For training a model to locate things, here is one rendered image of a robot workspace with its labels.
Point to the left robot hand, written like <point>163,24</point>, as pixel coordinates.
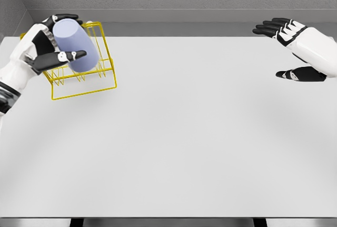
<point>27,46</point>

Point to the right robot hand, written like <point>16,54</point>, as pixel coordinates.
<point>310,44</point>

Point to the lavender cup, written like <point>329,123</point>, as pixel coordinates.
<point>75,45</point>

